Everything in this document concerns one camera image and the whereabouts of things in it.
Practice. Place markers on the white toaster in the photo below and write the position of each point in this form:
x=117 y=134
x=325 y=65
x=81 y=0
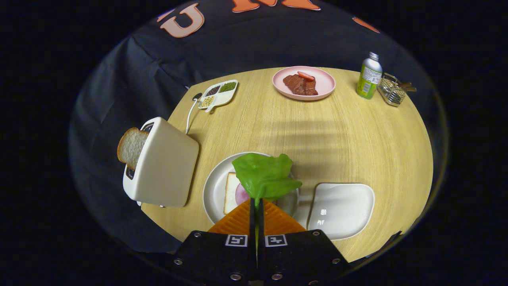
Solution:
x=166 y=167

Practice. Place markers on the round white plate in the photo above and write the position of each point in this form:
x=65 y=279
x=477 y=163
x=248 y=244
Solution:
x=214 y=186

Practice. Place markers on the pink ham slice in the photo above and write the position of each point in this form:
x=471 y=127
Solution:
x=241 y=195

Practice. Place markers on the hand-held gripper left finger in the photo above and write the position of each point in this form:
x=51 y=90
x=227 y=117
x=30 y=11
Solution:
x=222 y=258

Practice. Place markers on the white divided dish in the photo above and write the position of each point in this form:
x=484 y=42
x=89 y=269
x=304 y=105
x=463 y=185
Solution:
x=221 y=100

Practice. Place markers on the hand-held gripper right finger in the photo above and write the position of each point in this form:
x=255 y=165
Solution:
x=297 y=258

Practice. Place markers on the white bread slice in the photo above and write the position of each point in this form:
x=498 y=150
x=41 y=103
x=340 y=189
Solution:
x=231 y=194

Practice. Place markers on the green lettuce leaf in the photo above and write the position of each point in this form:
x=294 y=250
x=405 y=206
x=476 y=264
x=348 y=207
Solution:
x=264 y=174

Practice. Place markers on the squarish white plate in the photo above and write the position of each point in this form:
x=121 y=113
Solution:
x=341 y=210

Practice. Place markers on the pink plate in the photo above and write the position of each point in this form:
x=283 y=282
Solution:
x=325 y=85

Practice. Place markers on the red sausage slice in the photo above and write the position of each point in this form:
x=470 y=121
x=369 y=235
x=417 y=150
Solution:
x=306 y=75

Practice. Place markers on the pile of yellow beans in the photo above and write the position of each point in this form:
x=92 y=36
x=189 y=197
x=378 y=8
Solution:
x=206 y=101

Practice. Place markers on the brown cooked meat piece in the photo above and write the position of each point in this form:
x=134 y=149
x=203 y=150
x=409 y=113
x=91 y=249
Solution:
x=299 y=85

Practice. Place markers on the silver and green bottle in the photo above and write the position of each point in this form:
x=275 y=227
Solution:
x=368 y=77

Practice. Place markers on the pile of green beans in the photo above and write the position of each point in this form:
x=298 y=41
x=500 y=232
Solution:
x=228 y=86

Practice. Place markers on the toasted bread slice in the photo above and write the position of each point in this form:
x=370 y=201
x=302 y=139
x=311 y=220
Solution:
x=131 y=147

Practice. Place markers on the pile of dark beans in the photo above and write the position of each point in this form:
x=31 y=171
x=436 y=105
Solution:
x=212 y=90

